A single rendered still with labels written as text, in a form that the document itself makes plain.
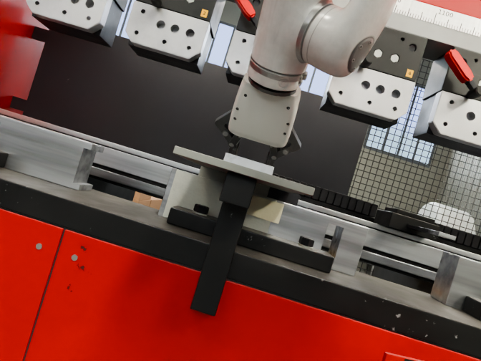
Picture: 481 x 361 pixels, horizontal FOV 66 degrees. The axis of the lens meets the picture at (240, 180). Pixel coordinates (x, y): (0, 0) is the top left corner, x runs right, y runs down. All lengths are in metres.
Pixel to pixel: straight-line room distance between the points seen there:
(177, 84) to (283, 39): 0.83
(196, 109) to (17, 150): 0.62
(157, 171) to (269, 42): 0.56
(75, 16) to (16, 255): 0.45
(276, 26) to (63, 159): 0.48
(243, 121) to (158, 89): 0.75
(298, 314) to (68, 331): 0.36
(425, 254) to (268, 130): 0.61
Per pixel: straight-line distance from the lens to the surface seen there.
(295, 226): 0.71
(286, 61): 0.52
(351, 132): 1.29
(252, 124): 0.59
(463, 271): 0.82
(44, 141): 0.81
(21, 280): 0.70
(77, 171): 0.78
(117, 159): 1.02
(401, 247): 1.04
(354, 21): 0.47
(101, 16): 0.81
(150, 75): 1.33
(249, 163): 0.62
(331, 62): 0.48
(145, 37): 0.77
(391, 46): 0.78
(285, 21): 0.50
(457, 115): 0.80
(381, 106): 0.74
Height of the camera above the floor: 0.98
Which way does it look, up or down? 1 degrees up
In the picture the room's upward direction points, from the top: 17 degrees clockwise
